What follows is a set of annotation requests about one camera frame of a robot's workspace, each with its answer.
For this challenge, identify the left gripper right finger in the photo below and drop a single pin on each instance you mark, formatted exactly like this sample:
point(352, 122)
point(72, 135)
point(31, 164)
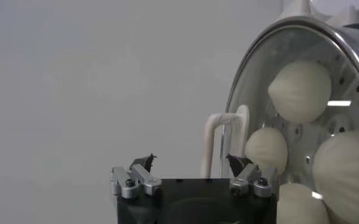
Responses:
point(249, 179)

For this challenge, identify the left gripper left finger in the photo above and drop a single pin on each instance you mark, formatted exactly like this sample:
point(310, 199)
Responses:
point(142, 181)

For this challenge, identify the white steamed baozi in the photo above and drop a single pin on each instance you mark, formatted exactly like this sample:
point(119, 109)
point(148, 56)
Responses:
point(266, 149)
point(301, 204)
point(346, 176)
point(299, 91)

